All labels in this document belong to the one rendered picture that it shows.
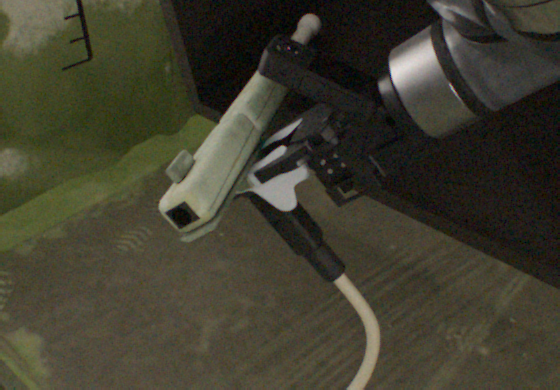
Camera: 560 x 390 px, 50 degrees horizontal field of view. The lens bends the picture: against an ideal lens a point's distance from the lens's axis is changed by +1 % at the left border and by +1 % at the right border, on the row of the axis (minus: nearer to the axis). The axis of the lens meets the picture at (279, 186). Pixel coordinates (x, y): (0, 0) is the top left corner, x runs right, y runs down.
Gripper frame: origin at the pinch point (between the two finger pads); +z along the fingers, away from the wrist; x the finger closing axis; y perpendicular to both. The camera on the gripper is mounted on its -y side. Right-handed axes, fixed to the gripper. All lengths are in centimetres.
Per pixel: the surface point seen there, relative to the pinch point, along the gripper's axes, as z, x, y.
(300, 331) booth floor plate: 30, 20, 38
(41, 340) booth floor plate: 63, 5, 10
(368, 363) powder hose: 3.5, -2.1, 28.8
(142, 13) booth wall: 45, 68, -22
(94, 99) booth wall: 60, 54, -15
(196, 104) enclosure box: 13.9, 20.0, -5.5
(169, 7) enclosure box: 4.8, 17.0, -17.6
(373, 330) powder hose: 0.1, -1.4, 24.8
